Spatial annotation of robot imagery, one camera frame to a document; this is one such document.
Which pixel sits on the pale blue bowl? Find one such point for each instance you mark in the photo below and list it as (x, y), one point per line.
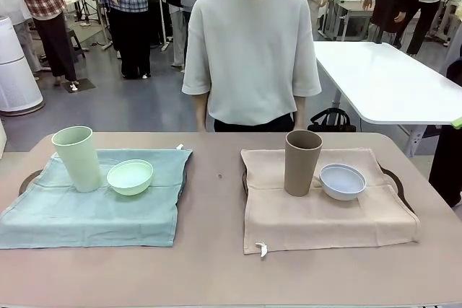
(343, 185)

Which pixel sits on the tall brown cup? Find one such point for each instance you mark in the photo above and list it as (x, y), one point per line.
(301, 167)

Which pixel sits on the beige cloth mat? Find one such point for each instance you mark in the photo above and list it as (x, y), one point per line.
(325, 225)

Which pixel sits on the light green bowl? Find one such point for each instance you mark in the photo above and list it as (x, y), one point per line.
(130, 180)

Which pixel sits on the teal cloth mat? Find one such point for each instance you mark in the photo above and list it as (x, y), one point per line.
(90, 214)

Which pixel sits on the tall light green cup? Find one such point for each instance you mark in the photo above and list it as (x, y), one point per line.
(79, 163)

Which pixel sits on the person's left forearm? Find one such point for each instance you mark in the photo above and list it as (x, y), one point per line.
(299, 113)

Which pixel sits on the person's right forearm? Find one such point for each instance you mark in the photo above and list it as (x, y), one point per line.
(200, 113)

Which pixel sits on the dark brown tray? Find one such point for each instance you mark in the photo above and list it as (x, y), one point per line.
(27, 180)
(395, 178)

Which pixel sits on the white side table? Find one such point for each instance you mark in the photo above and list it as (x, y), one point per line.
(379, 77)

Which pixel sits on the black bag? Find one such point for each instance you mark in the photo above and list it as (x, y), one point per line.
(335, 122)

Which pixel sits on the person in white shirt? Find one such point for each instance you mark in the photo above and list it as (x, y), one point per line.
(249, 44)

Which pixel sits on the person in white trousers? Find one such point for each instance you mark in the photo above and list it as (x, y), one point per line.
(177, 16)

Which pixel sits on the black floor stand base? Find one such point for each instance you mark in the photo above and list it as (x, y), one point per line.
(81, 84)

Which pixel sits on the black step stool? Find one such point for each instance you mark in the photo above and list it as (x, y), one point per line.
(74, 39)

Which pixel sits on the white air purifier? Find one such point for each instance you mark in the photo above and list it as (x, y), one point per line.
(16, 77)

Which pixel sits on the white box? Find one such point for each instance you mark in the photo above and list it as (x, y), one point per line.
(1, 140)

